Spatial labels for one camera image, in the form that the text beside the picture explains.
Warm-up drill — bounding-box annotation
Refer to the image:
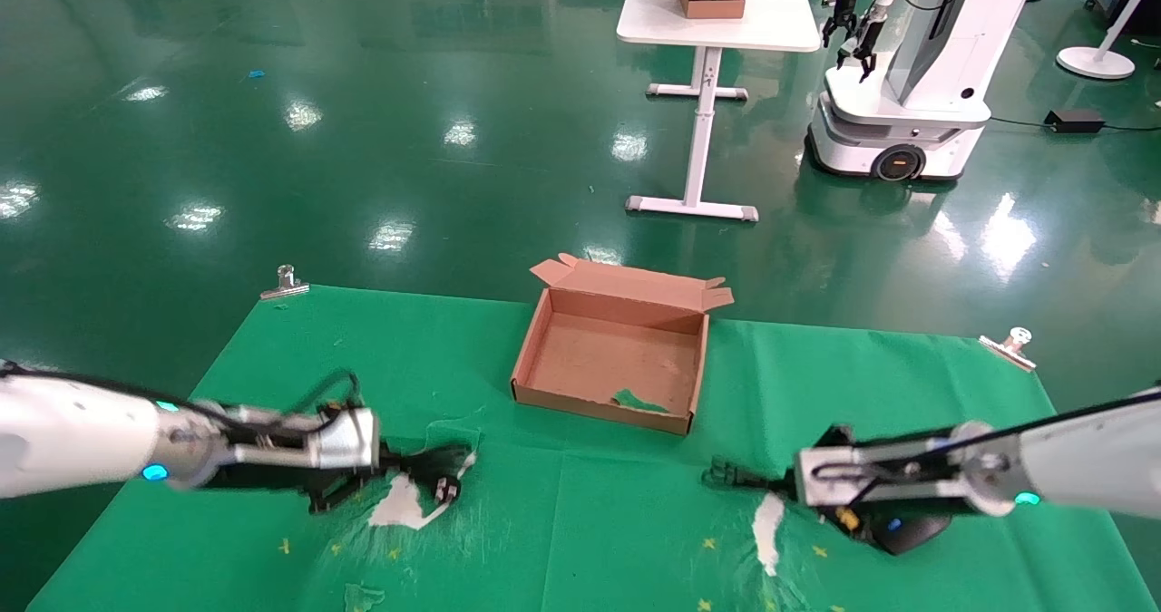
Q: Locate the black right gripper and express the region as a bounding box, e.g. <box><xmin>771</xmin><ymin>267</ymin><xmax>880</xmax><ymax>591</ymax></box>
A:
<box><xmin>703</xmin><ymin>426</ymin><xmax>964</xmax><ymax>533</ymax></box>

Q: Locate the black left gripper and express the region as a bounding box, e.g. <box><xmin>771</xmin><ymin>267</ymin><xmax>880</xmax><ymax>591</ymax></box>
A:
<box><xmin>209</xmin><ymin>446</ymin><xmax>474</xmax><ymax>515</ymax></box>

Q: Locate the black computer mouse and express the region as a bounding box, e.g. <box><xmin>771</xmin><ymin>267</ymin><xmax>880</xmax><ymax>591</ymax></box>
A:
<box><xmin>869</xmin><ymin>512</ymin><xmax>953</xmax><ymax>556</ymax></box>

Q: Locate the open brown cardboard box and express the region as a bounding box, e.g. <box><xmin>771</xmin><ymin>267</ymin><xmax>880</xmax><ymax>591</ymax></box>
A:
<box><xmin>511</xmin><ymin>252</ymin><xmax>734</xmax><ymax>436</ymax></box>

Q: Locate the green cloth scrap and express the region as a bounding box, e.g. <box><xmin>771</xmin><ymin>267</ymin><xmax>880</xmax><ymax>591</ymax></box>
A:
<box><xmin>612</xmin><ymin>388</ymin><xmax>672</xmax><ymax>414</ymax></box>

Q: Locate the green table cloth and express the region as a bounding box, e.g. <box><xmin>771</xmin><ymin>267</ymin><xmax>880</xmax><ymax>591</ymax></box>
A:
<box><xmin>27</xmin><ymin>286</ymin><xmax>1130</xmax><ymax>612</ymax></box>

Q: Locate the silver binder clip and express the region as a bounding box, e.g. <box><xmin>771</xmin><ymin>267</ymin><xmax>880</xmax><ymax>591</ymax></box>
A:
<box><xmin>980</xmin><ymin>326</ymin><xmax>1037</xmax><ymax>373</ymax></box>
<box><xmin>261</xmin><ymin>265</ymin><xmax>310</xmax><ymax>301</ymax></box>

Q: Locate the white wheeled background robot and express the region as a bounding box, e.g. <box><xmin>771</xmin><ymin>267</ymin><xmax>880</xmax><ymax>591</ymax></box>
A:
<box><xmin>805</xmin><ymin>0</ymin><xmax>1046</xmax><ymax>183</ymax></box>

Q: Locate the background robot black gripper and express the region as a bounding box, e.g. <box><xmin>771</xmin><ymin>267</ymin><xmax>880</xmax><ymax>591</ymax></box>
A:
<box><xmin>821</xmin><ymin>9</ymin><xmax>859</xmax><ymax>49</ymax></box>
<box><xmin>839</xmin><ymin>18</ymin><xmax>886</xmax><ymax>83</ymax></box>

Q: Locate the white height adjustable table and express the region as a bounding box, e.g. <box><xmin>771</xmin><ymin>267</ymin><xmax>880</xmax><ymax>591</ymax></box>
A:
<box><xmin>617</xmin><ymin>0</ymin><xmax>822</xmax><ymax>223</ymax></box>

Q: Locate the black power adapter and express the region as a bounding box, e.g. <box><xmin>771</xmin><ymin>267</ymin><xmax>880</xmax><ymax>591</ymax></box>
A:
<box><xmin>1045</xmin><ymin>109</ymin><xmax>1106</xmax><ymax>135</ymax></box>

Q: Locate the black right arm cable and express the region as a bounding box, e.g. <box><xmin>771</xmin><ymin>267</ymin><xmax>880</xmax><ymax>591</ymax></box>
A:
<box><xmin>812</xmin><ymin>394</ymin><xmax>1161</xmax><ymax>488</ymax></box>

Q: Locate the black adapter floor cable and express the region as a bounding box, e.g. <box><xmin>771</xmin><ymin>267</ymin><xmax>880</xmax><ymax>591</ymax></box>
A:
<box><xmin>989</xmin><ymin>117</ymin><xmax>1161</xmax><ymax>134</ymax></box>

